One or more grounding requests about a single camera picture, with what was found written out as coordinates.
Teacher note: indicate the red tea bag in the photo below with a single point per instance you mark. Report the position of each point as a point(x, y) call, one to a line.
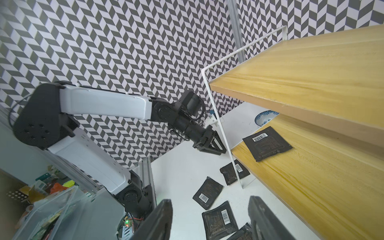
point(228, 172)

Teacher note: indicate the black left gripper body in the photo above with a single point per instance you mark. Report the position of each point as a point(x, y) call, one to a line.
point(201, 137)

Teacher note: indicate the clear plastic storage bin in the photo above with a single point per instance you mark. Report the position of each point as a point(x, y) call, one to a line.
point(60, 216)

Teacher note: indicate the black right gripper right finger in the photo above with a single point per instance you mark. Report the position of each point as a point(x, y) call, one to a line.
point(264, 223)

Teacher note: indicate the white wooden two-tier shelf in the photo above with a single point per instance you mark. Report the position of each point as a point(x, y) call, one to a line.
point(328, 91)

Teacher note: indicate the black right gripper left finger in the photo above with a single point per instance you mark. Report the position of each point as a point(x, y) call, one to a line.
point(157, 226)

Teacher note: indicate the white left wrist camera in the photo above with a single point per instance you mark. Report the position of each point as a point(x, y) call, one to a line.
point(212, 120)

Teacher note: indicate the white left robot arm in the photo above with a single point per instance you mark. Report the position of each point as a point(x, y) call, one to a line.
point(106, 133)

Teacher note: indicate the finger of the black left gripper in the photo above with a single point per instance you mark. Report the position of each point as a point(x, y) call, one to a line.
point(211, 150)
point(217, 144)

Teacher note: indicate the blue white patterned bowl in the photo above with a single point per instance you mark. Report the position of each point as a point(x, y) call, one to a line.
point(264, 117)

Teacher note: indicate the black tea bag with barcode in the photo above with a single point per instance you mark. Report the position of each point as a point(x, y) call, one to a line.
point(244, 233)

